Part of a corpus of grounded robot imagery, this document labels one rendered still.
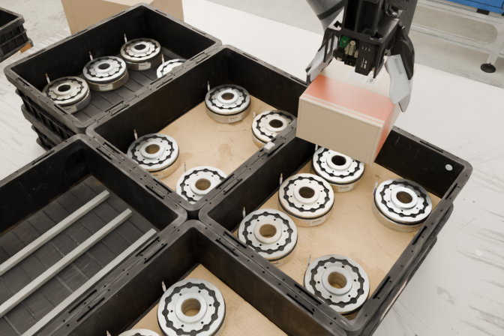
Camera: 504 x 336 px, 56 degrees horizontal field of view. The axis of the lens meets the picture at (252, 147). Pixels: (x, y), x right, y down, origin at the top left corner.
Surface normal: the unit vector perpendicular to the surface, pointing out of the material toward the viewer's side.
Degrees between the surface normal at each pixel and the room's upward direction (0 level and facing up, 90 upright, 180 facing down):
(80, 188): 0
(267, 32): 0
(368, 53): 90
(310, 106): 90
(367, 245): 0
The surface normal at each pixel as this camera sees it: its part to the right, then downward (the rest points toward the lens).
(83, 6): -0.36, 0.66
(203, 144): 0.00, -0.71
